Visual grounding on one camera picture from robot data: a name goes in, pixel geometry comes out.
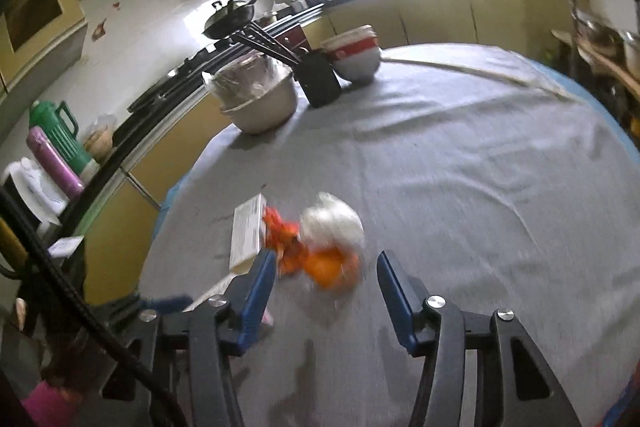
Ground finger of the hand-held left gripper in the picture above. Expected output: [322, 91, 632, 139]
[102, 294, 193, 315]

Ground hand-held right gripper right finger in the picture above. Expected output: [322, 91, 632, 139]
[376, 250, 583, 427]

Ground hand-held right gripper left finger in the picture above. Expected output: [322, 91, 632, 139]
[100, 249, 278, 427]

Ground orange wrapper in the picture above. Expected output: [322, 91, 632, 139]
[262, 207, 308, 278]

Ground long white carton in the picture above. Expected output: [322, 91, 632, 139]
[229, 193, 268, 273]

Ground white plastic bag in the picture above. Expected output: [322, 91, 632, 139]
[299, 192, 364, 253]

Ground person's left forearm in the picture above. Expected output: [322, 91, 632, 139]
[20, 379, 83, 427]

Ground grey tablecloth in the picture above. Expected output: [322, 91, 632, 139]
[137, 42, 640, 427]

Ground gold black kettle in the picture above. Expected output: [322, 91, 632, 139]
[0, 219, 28, 280]

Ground white electric kettle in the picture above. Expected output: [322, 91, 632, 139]
[2, 159, 68, 233]

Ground pink bottle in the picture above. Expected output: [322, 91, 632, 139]
[26, 128, 85, 200]

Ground clear jar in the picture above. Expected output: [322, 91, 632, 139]
[82, 117, 118, 158]

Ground green thermos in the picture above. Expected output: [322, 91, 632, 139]
[28, 101, 91, 175]

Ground white ceramic pot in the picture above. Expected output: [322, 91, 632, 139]
[220, 72, 298, 135]

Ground black kitchen countertop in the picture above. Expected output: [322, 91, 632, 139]
[60, 0, 591, 238]

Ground plastic-wrapped bowl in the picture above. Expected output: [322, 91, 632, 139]
[202, 54, 293, 105]

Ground black chopstick holder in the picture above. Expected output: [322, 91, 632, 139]
[296, 49, 343, 108]

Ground dark red oven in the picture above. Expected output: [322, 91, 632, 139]
[277, 23, 308, 52]

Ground white bowl red band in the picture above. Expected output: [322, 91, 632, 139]
[321, 24, 377, 52]

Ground black wok with lid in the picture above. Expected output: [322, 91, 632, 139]
[202, 0, 258, 38]

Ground yellow base cabinets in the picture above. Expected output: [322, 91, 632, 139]
[82, 0, 576, 303]

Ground metal storage rack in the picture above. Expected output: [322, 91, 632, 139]
[552, 0, 640, 122]

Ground thick black cable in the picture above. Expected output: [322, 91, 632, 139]
[0, 187, 188, 427]

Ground glass-door wall cabinet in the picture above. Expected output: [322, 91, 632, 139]
[0, 0, 88, 92]

